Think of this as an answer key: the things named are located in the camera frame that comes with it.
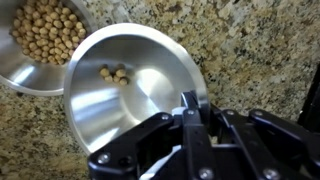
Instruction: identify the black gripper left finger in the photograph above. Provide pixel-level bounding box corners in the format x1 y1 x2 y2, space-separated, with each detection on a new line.
86 90 218 180

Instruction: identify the stainless steel gas range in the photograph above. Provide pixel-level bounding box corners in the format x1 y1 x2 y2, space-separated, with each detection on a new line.
297 62 320 134

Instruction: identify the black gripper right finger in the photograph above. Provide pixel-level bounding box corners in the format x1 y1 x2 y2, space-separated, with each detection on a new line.
212 107 320 180

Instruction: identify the small stainless steel bowl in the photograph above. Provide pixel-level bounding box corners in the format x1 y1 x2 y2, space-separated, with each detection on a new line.
0 0 98 98
63 22 211 157

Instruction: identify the pile of beige chickpeas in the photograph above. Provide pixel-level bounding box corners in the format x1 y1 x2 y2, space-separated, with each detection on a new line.
9 0 130 88

